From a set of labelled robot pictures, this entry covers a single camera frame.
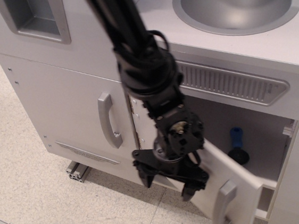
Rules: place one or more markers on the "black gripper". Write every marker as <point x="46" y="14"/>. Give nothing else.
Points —
<point x="154" y="162"/>

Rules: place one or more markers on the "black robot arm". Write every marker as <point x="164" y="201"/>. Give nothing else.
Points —
<point x="149" y="73"/>

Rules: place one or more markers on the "white toy kitchen cabinet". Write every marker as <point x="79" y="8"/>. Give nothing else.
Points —
<point x="268" y="131"/>

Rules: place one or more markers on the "aluminium extrusion bar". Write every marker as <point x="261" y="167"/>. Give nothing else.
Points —
<point x="77" y="171"/>

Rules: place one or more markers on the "grey emblem on fridge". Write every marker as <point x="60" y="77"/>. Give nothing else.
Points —
<point x="87" y="154"/>

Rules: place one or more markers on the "grey vent panel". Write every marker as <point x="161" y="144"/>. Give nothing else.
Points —
<point x="232" y="84"/>

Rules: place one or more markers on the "silver sink bowl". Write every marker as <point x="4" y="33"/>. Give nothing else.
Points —
<point x="237" y="2"/>

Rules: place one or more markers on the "grey recessed dispenser panel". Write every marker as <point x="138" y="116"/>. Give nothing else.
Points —
<point x="42" y="19"/>

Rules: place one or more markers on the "grey cabinet door handle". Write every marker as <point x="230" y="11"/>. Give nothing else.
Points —
<point x="226" y="195"/>

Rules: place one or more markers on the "blue handled black utensil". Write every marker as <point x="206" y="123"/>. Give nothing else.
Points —
<point x="237" y="153"/>

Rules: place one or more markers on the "grey fridge door handle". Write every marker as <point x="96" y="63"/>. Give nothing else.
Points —
<point x="104" y="104"/>

